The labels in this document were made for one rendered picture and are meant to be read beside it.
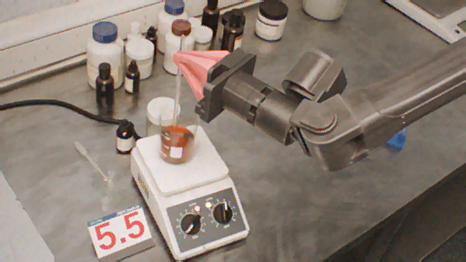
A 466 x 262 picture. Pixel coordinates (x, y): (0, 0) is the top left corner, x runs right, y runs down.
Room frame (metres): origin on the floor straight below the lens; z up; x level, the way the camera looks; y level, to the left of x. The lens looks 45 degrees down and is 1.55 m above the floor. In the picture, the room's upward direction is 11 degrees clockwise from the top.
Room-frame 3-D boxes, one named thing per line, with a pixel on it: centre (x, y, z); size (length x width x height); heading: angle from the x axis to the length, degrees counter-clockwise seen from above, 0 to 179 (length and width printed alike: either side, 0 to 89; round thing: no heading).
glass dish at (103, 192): (0.60, 0.19, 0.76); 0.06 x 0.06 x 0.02
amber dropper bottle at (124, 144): (0.71, 0.19, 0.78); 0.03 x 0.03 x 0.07
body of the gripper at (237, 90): (0.59, 0.00, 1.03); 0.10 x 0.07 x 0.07; 152
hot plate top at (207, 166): (0.63, 0.07, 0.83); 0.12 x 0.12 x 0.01; 36
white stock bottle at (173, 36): (0.96, 0.14, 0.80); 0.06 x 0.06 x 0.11
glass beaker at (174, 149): (0.64, 0.09, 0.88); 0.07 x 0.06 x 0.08; 52
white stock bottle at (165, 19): (1.02, 0.17, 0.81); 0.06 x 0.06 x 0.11
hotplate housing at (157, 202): (0.61, 0.06, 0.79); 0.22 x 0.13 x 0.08; 36
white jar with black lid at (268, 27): (1.15, -0.04, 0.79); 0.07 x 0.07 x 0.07
